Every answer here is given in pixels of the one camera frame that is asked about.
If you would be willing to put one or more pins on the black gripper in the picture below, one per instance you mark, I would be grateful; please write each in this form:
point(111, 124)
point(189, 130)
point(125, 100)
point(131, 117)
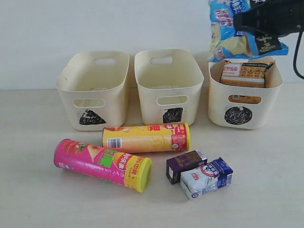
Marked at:
point(277, 18)

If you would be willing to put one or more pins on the blue noodle packet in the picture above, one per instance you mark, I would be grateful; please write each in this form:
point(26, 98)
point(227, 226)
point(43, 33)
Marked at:
point(227, 42)

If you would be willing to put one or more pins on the orange noodle packet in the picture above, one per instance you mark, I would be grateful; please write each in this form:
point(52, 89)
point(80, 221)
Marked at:
point(245, 74)

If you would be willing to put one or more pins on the white blue milk carton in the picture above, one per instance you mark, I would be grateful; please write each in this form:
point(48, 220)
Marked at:
point(206, 178)

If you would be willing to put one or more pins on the purple drink carton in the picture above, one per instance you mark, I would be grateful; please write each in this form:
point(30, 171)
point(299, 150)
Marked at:
point(184, 162)

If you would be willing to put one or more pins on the cream bin circle mark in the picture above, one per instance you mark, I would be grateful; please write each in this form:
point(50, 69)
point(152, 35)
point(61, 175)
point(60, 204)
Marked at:
point(223, 112)

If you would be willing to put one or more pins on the cream bin square mark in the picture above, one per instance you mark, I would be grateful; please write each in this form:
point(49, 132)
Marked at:
point(169, 85)

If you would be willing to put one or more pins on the yellow chips can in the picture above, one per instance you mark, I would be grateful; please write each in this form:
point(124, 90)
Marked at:
point(148, 138)

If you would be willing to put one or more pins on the pink chips can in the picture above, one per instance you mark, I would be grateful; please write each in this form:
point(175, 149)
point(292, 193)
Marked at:
point(125, 169)

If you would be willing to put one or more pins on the cream bin triangle mark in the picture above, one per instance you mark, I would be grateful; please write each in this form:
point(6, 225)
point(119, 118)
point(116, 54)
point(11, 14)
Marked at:
point(94, 91)

